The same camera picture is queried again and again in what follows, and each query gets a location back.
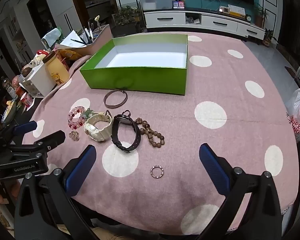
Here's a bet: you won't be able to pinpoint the beige pen holder box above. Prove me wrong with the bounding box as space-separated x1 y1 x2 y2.
75 24 113 57

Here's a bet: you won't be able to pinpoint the tall potted plant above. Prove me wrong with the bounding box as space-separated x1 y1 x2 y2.
254 3 269 28

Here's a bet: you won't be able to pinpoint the white drawer organizer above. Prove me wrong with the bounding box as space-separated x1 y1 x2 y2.
19 62 56 98

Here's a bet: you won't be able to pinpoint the yellow snack packet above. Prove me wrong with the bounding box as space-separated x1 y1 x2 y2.
58 49 83 61

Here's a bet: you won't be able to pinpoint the small studded ring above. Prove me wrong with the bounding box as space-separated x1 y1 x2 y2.
150 165 164 180

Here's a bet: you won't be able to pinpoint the green cardboard box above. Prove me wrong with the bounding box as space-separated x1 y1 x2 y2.
79 34 189 96

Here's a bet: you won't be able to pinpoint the red cup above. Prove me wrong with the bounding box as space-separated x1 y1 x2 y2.
20 92 34 111

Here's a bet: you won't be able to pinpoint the small potted plant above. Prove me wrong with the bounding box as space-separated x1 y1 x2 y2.
262 29 278 48

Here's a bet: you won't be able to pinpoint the white red plastic bag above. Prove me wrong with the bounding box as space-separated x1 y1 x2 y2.
285 87 300 143

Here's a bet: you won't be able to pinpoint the brown round bun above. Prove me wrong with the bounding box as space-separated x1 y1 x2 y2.
22 65 34 77

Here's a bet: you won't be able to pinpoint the bundle of pens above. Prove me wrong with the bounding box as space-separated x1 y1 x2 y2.
82 17 96 44

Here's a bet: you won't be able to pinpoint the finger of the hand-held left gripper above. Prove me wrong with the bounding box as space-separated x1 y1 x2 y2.
8 130 66 153
0 120 38 137

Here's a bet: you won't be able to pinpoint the items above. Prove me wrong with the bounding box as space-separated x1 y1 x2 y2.
84 110 113 142

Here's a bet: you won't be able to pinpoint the white paper sheets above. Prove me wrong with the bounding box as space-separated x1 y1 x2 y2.
54 30 87 49

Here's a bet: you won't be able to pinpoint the clear storage bin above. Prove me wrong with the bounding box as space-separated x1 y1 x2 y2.
139 0 174 12

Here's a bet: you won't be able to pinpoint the brown wooden bead bracelet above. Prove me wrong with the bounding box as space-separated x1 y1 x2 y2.
135 117 165 148

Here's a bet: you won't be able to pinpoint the pink red bead bracelet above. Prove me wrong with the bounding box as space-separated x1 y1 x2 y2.
68 107 87 130

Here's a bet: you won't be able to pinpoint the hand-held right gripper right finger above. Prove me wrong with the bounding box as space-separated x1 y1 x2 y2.
195 143 283 240

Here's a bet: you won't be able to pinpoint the pink polka dot tablecloth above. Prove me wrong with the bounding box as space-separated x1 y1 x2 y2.
22 31 300 237

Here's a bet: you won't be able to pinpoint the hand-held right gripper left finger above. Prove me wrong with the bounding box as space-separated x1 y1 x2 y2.
13 144 97 240

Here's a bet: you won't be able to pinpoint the potted plants on rack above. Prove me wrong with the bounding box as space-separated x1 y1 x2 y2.
113 5 143 27

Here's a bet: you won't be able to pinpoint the dark metal bangle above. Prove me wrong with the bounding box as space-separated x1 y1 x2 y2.
103 89 128 109

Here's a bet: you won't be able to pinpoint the white green packet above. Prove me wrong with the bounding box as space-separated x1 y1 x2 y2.
41 27 64 52

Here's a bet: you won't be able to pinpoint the yellow bear bottle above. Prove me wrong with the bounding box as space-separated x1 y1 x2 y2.
42 51 70 85

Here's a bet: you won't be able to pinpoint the black wristwatch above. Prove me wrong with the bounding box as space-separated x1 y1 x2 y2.
111 110 142 153

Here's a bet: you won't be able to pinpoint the white tv cabinet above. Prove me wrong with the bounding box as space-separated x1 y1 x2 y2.
143 9 266 40

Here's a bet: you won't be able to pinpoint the yellow white box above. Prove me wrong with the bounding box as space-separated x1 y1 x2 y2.
228 4 246 15

